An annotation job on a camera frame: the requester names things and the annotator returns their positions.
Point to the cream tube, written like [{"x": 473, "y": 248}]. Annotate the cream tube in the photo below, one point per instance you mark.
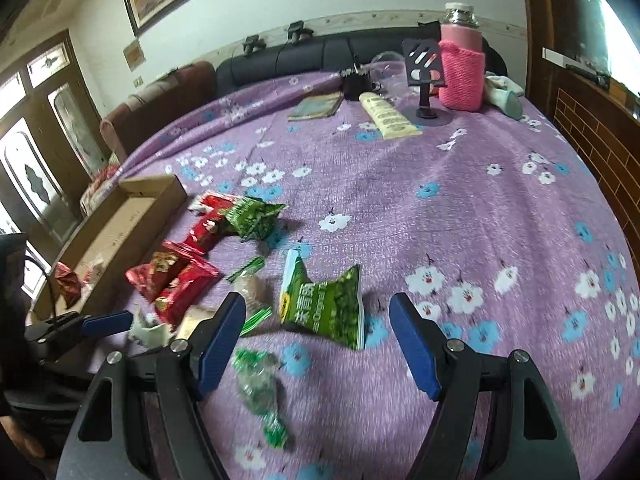
[{"x": 390, "y": 117}]

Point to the thin book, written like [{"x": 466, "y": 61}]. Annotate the thin book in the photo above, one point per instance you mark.
[{"x": 316, "y": 106}]

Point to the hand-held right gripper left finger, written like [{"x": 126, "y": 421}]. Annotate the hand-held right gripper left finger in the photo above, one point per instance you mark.
[{"x": 220, "y": 342}]

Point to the clear candy with green ends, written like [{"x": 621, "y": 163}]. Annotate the clear candy with green ends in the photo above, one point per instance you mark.
[{"x": 250, "y": 290}]

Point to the black leather sofa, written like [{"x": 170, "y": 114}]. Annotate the black leather sofa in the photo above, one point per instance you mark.
[{"x": 300, "y": 57}]

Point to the black phone stand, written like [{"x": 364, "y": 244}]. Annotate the black phone stand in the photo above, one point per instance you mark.
[{"x": 422, "y": 62}]

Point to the purple floral bedsheet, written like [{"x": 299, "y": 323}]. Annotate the purple floral bedsheet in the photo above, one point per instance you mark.
[{"x": 400, "y": 185}]

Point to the clear plastic cup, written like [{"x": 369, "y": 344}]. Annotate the clear plastic cup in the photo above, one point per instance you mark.
[{"x": 387, "y": 67}]

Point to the small wall frame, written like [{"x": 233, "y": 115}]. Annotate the small wall frame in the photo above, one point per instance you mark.
[{"x": 133, "y": 55}]

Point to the wooden glass door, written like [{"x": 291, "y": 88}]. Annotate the wooden glass door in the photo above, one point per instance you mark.
[{"x": 30, "y": 170}]

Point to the white green candy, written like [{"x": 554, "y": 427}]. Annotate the white green candy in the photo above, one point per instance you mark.
[{"x": 147, "y": 331}]

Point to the red and white snack packet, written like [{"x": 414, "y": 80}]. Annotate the red and white snack packet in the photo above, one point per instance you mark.
[{"x": 205, "y": 234}]

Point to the cream snack bar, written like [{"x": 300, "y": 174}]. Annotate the cream snack bar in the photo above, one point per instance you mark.
[{"x": 196, "y": 321}]

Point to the red floral cushion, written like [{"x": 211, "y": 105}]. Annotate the red floral cushion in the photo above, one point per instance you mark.
[{"x": 100, "y": 187}]

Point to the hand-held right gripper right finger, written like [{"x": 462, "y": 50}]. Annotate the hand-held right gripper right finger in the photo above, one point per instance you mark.
[{"x": 412, "y": 347}]

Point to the black television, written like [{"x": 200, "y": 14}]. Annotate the black television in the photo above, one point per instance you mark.
[{"x": 590, "y": 10}]

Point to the wooden cabinet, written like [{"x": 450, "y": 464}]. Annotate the wooden cabinet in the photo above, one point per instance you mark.
[{"x": 600, "y": 160}]

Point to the cardboard box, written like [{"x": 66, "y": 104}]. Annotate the cardboard box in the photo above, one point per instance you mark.
[{"x": 130, "y": 220}]

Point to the black clip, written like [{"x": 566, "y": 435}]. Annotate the black clip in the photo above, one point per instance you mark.
[
  {"x": 253, "y": 45},
  {"x": 298, "y": 31}
]

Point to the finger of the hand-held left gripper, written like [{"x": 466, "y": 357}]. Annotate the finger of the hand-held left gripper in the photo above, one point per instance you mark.
[{"x": 107, "y": 323}]

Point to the green pea snack packet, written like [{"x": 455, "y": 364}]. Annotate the green pea snack packet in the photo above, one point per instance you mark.
[
  {"x": 252, "y": 217},
  {"x": 320, "y": 305}
]

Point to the brown sofa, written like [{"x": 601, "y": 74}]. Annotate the brown sofa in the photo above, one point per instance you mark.
[{"x": 165, "y": 95}]

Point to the small black container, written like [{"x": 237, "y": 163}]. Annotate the small black container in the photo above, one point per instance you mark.
[{"x": 356, "y": 85}]

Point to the pale green sock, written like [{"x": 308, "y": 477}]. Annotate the pale green sock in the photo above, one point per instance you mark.
[{"x": 505, "y": 95}]

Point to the bottle with pink knitted sleeve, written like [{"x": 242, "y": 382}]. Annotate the bottle with pink knitted sleeve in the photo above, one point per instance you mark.
[{"x": 462, "y": 75}]

